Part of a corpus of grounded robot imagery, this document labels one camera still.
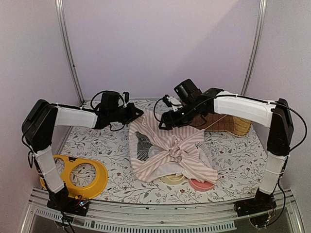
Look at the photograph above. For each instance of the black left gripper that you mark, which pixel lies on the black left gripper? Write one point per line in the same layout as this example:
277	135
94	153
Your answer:
133	115

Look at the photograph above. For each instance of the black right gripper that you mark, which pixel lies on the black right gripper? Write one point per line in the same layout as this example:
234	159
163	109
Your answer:
165	117

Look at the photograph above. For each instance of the pink striped pet tent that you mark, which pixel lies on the pink striped pet tent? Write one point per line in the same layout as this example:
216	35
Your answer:
156	153

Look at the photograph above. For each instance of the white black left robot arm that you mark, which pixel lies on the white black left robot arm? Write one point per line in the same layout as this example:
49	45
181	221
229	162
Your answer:
37	129

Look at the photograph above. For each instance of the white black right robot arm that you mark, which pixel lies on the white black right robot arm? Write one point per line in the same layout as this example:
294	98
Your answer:
274	116

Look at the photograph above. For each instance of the cream pet bowl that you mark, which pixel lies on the cream pet bowl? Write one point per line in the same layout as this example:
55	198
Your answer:
173	179

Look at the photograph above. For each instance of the pink pet bowl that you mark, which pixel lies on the pink pet bowl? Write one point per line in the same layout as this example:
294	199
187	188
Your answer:
199	186

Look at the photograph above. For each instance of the brown woven mat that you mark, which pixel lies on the brown woven mat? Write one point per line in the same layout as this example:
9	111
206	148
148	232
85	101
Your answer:
200	121

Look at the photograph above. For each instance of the yellow bamboo mat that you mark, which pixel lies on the yellow bamboo mat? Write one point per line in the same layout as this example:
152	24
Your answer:
241	127

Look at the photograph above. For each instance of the yellow double bowl holder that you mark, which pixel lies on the yellow double bowl holder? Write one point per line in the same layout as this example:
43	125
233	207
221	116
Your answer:
82	177

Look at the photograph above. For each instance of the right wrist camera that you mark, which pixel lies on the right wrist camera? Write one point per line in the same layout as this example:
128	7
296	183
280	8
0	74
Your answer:
172	102

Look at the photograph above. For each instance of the left aluminium frame post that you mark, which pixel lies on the left aluminium frame post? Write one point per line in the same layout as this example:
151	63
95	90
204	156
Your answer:
65	38

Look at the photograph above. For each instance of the aluminium frame post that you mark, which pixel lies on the aluminium frame post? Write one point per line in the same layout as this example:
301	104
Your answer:
255	47
65	38

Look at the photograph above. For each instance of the aluminium front rail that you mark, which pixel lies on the aluminium front rail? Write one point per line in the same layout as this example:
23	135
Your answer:
118	217

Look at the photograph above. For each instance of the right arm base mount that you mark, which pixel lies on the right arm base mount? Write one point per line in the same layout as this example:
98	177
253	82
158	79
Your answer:
260	203

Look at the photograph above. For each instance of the right aluminium frame post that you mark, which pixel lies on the right aluminium frame post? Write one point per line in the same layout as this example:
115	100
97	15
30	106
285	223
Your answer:
255	47

